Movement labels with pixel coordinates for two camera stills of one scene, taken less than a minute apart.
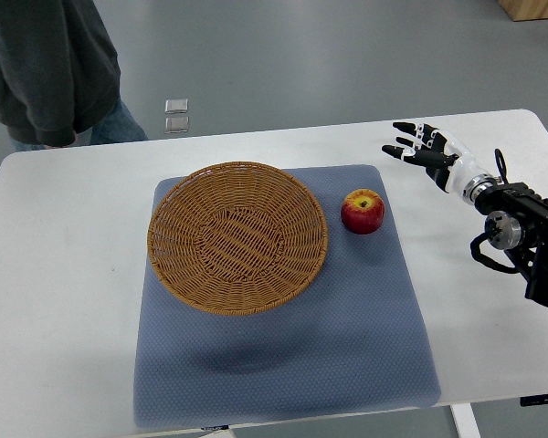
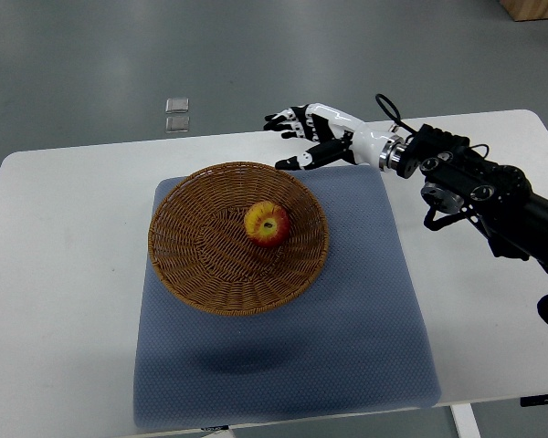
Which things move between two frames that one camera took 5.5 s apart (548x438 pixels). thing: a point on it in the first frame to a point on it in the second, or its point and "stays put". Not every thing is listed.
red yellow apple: [363, 212] to [267, 224]
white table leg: [465, 421] stays put
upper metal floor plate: [176, 106] stays put
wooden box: [530, 10] stays put
